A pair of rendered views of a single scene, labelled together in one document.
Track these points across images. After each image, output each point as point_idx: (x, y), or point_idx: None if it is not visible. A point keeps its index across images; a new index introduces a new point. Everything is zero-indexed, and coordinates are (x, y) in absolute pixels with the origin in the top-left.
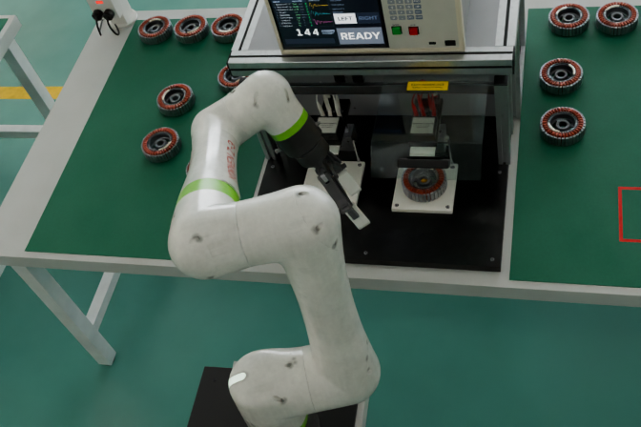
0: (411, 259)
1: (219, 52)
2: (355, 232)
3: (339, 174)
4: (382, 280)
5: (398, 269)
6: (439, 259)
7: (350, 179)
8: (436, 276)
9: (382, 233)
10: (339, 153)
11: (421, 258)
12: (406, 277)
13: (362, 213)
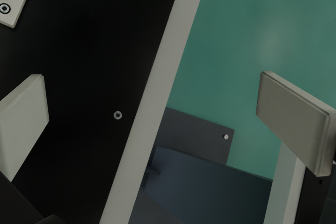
0: (160, 27)
1: None
2: (52, 130)
3: (1, 169)
4: (168, 96)
5: (155, 60)
6: None
7: (21, 109)
8: None
9: (74, 68)
10: None
11: (163, 8)
12: (177, 50)
13: (295, 85)
